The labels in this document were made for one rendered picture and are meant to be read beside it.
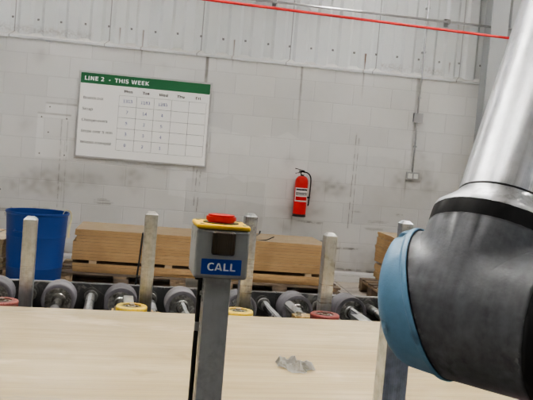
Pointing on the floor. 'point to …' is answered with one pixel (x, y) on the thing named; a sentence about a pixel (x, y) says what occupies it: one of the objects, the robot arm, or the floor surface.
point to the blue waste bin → (54, 227)
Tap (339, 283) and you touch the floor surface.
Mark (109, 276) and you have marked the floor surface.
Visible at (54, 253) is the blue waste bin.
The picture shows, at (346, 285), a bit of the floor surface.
